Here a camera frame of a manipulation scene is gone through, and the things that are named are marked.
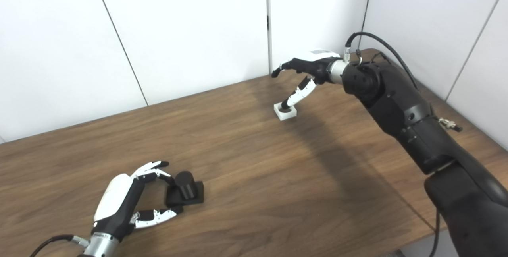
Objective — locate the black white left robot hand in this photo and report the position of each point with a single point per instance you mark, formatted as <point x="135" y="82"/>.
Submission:
<point x="115" y="197"/>

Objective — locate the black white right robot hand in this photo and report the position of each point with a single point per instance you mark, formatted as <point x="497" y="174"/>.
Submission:
<point x="315" y="64"/>

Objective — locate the white square piece with hole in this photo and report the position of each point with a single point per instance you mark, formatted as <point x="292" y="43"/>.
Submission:
<point x="286" y="115"/>

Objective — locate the black peg with square base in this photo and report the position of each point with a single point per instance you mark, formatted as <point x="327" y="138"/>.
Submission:
<point x="186" y="187"/>

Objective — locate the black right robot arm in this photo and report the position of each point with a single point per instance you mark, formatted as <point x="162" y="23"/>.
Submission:
<point x="405" y="114"/>

